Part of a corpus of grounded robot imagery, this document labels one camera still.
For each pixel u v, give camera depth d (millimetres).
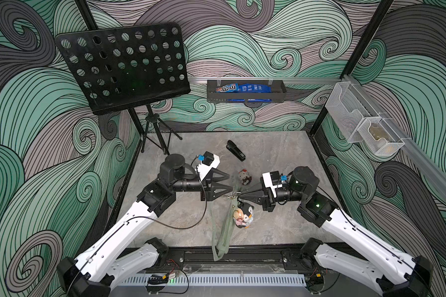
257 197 541
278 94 934
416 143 604
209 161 516
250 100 899
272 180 481
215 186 526
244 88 925
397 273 387
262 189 548
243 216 589
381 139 636
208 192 535
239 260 744
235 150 1073
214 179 612
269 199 533
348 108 787
